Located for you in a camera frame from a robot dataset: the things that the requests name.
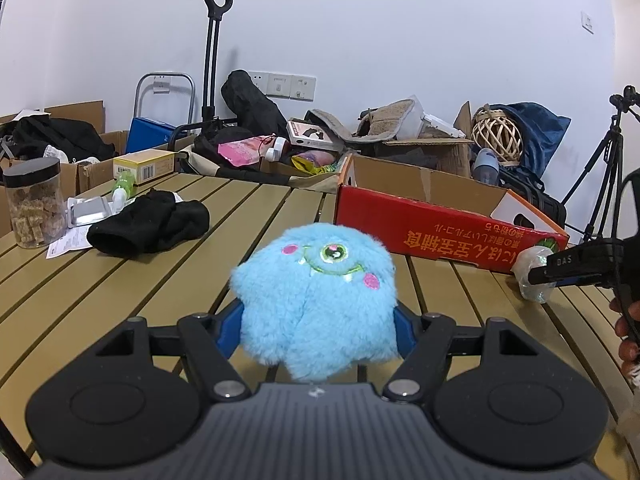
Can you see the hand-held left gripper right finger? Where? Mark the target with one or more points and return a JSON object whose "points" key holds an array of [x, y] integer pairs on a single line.
{"points": [[406, 332]]}

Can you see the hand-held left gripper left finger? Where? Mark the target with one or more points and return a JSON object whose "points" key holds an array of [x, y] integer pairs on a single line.
{"points": [[230, 327]]}

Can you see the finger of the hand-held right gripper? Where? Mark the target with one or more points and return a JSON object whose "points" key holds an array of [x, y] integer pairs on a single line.
{"points": [[580, 262]]}

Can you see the blue plush monster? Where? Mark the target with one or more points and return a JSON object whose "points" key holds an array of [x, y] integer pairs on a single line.
{"points": [[315, 305]]}

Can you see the red cardboard box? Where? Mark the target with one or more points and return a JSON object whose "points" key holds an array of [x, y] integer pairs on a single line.
{"points": [[425, 220]]}

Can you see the person's right hand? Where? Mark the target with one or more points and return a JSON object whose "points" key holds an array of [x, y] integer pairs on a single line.
{"points": [[631, 335]]}

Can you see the black suitcase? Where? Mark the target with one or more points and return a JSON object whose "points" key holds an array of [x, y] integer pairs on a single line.
{"points": [[540, 195]]}

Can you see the blue fabric bag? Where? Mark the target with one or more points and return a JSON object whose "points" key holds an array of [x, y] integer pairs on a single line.
{"points": [[542, 135]]}

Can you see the black socks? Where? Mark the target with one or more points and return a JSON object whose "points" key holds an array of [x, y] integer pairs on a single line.
{"points": [[150, 225]]}

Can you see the blue baby bottle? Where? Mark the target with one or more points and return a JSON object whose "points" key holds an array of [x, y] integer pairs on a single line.
{"points": [[485, 165]]}

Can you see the wicker ball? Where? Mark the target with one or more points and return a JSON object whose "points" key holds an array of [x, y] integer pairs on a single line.
{"points": [[497, 135]]}

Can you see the open brown cardboard box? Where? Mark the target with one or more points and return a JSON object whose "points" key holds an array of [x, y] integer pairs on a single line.
{"points": [[450, 155]]}

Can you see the pink packet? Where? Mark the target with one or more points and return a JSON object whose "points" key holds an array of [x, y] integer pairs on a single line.
{"points": [[242, 152]]}

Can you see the green spray bottle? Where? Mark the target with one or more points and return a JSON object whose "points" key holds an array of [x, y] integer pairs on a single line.
{"points": [[123, 187]]}

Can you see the silver blister pack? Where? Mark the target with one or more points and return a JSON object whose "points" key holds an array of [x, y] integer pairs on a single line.
{"points": [[90, 211]]}

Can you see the white paper leaflet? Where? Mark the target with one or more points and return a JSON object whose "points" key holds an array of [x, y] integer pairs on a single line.
{"points": [[67, 245]]}

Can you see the yellow green snack packet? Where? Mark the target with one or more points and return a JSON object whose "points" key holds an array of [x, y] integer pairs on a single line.
{"points": [[312, 165]]}

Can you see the yellow carton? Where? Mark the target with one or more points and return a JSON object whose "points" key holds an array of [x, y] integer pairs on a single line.
{"points": [[145, 166]]}

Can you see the small white bottle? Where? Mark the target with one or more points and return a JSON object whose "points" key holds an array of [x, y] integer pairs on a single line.
{"points": [[277, 149]]}

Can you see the white plastic container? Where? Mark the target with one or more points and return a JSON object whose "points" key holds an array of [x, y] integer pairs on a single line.
{"points": [[440, 125]]}

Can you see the blue box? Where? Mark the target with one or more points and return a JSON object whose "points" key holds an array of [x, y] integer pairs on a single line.
{"points": [[150, 135]]}

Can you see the white box with black picture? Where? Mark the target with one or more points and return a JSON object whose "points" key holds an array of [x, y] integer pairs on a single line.
{"points": [[315, 135]]}

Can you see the grey fleece insoles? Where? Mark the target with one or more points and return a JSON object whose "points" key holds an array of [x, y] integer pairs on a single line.
{"points": [[385, 120]]}

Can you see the black rolled bag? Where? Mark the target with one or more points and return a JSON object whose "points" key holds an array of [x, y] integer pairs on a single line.
{"points": [[250, 105]]}

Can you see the clear jar with brown snacks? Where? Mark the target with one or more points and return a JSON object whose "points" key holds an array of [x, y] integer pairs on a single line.
{"points": [[35, 205]]}

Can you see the black clothes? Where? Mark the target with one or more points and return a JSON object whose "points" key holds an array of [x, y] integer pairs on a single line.
{"points": [[60, 137]]}

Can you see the brown cardboard box with clothes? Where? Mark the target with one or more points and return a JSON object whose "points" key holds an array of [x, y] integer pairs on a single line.
{"points": [[85, 110]]}

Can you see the black hand trolley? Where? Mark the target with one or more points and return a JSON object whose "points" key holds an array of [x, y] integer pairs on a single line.
{"points": [[212, 60]]}

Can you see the black camera tripod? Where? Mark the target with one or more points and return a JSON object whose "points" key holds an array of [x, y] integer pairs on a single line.
{"points": [[607, 170]]}

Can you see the white wall switch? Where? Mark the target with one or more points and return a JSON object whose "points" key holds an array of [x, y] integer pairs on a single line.
{"points": [[588, 21]]}

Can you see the white wall socket strip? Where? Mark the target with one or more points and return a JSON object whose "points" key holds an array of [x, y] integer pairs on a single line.
{"points": [[285, 85]]}

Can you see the chrome folding frame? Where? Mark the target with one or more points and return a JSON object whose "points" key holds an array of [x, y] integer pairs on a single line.
{"points": [[165, 80]]}

